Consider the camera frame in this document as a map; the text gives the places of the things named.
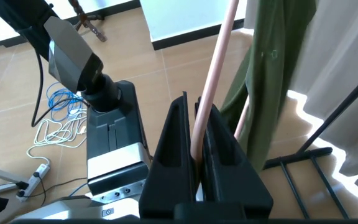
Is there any green garment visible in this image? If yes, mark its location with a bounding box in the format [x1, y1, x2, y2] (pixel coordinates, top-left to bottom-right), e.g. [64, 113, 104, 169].
[219, 0, 319, 172]

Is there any beige curtain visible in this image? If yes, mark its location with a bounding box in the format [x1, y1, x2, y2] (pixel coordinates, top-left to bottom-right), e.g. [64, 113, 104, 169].
[243, 0, 358, 200]

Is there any white power strip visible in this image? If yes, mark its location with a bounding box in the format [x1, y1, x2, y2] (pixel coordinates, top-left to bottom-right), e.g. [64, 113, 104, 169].
[16, 163, 51, 202]

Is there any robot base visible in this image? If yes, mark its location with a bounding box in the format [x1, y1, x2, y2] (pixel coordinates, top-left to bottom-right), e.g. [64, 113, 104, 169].
[9, 80, 152, 221]

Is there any white cable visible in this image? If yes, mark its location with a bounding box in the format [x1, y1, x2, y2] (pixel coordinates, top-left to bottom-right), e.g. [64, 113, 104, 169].
[25, 110, 88, 163]

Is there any brown wooden stand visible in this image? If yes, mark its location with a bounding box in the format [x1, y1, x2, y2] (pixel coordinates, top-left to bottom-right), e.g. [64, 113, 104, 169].
[68, 0, 108, 43]

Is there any black clothes rack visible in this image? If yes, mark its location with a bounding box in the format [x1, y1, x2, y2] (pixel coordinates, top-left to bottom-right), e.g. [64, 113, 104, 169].
[262, 63, 358, 220]

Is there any pink clothes hanger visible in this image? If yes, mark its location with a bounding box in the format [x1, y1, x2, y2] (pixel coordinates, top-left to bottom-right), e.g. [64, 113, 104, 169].
[190, 0, 250, 164]

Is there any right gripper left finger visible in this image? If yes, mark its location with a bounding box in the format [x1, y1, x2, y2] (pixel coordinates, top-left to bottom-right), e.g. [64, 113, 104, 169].
[137, 91, 200, 219]

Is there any blue cable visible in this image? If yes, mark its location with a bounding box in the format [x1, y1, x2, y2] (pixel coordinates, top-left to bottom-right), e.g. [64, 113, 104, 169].
[46, 82, 85, 123]

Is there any black cable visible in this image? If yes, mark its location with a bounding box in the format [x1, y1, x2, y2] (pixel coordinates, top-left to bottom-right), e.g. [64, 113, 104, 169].
[30, 46, 90, 128]

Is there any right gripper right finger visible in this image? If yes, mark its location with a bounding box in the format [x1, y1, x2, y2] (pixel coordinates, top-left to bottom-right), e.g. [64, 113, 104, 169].
[194, 96, 275, 219]

